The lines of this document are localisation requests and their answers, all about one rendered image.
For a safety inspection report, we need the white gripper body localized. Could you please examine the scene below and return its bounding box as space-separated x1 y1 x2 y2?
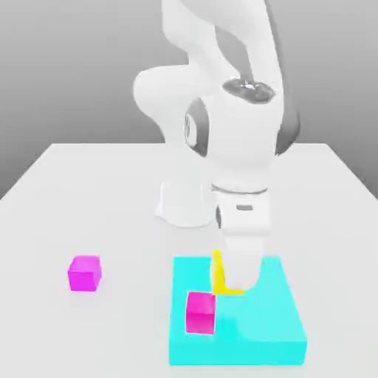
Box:
222 234 265 290

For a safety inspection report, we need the small yellow cube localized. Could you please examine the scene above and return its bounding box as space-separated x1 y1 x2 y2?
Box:
211 249 245 297

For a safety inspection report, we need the small pink cube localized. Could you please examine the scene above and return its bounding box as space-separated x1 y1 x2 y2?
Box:
185 291 217 336

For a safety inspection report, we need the small magenta cube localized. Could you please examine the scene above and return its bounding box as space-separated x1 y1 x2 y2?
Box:
67 255 103 293

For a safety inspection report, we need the large cyan box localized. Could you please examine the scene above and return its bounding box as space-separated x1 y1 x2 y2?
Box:
168 255 309 368

